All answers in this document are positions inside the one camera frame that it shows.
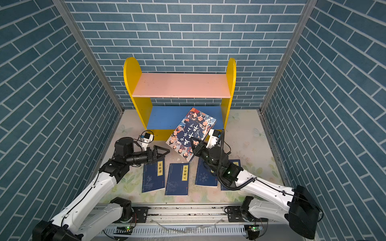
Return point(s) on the aluminium corner post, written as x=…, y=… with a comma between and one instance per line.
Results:
x=80, y=39
x=309, y=7

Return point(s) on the blue book far left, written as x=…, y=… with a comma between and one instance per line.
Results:
x=153, y=177

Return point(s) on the aluminium left corner post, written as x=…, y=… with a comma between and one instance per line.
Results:
x=80, y=39

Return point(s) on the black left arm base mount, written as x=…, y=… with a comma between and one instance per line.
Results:
x=138, y=215

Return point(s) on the blue book far right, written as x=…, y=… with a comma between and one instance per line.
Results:
x=229, y=174

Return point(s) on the aluminium right corner post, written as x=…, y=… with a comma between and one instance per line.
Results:
x=309, y=7

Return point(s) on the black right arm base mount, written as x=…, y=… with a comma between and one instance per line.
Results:
x=235, y=215

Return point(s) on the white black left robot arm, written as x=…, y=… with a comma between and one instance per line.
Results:
x=72, y=224

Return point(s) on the colourful cartoon cover book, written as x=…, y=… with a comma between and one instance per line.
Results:
x=193, y=128

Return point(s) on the yellow pink blue bookshelf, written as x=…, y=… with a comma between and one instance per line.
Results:
x=163, y=120

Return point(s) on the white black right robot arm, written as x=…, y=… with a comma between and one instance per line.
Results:
x=293, y=206

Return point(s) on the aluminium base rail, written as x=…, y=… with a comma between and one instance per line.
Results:
x=184, y=220

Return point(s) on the blue book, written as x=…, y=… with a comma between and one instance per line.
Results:
x=229, y=174
x=153, y=177
x=178, y=179
x=204, y=176

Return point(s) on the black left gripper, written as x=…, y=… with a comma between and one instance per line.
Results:
x=150, y=155

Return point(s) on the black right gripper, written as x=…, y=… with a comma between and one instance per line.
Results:
x=199, y=148

